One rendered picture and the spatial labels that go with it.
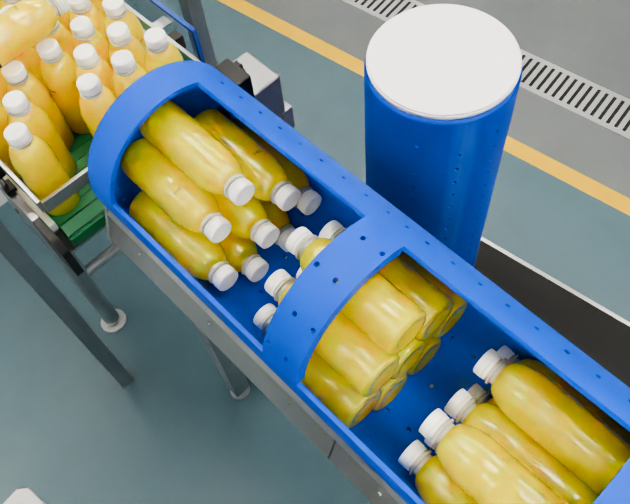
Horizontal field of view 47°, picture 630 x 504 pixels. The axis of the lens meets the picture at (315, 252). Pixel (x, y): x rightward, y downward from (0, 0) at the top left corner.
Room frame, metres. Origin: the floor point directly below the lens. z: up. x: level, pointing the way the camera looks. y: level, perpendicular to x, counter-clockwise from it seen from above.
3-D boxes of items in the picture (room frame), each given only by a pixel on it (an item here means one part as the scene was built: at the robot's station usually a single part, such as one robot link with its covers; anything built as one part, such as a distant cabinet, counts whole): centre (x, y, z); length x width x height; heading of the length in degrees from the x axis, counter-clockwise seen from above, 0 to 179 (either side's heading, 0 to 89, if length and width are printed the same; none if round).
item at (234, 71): (0.98, 0.12, 0.95); 0.10 x 0.07 x 0.10; 127
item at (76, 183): (0.89, 0.30, 0.96); 0.40 x 0.01 x 0.03; 127
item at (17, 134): (0.82, 0.46, 1.10); 0.04 x 0.04 x 0.02
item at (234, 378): (0.73, 0.27, 0.31); 0.06 x 0.06 x 0.63; 37
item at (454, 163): (0.92, -0.28, 0.59); 0.28 x 0.28 x 0.88
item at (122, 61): (0.96, 0.29, 1.10); 0.04 x 0.04 x 0.02
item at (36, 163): (0.82, 0.46, 1.00); 0.07 x 0.07 x 0.19
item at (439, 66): (0.92, -0.28, 1.03); 0.28 x 0.28 x 0.01
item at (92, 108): (0.91, 0.34, 1.00); 0.07 x 0.07 x 0.19
